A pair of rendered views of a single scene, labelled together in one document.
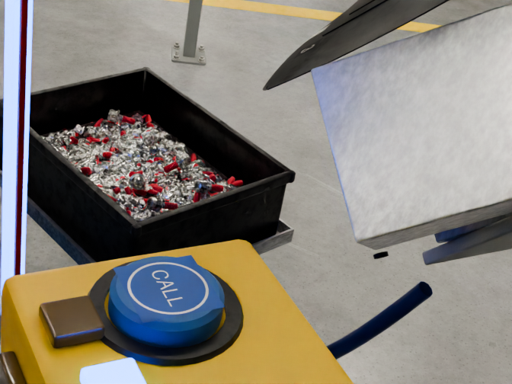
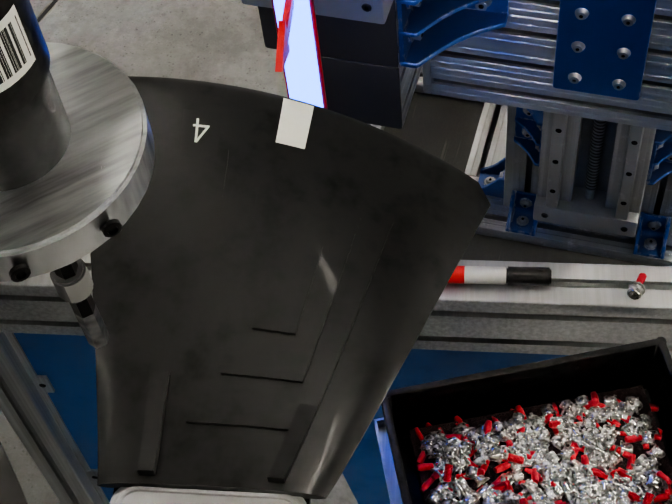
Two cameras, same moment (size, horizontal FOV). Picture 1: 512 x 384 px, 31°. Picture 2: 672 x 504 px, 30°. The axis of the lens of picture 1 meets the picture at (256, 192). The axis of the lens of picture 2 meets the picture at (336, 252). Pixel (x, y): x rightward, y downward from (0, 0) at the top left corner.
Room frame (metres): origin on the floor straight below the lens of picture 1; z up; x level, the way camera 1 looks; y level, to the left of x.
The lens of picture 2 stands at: (0.86, -0.25, 1.70)
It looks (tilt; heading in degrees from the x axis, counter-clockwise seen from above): 55 degrees down; 134
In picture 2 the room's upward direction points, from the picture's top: 8 degrees counter-clockwise
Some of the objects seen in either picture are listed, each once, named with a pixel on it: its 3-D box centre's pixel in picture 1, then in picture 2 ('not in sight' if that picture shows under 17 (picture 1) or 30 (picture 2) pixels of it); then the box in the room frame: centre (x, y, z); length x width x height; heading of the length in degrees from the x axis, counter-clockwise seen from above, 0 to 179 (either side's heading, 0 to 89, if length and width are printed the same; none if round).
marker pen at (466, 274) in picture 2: not in sight; (461, 274); (0.55, 0.21, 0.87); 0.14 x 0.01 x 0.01; 33
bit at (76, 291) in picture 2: not in sight; (78, 294); (0.66, -0.15, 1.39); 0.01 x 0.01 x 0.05
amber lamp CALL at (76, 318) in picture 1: (72, 321); not in sight; (0.24, 0.05, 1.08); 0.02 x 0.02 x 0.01; 32
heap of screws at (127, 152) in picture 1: (136, 178); (551, 491); (0.70, 0.11, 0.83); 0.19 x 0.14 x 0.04; 47
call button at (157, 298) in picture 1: (166, 302); not in sight; (0.25, 0.02, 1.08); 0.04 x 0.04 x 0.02
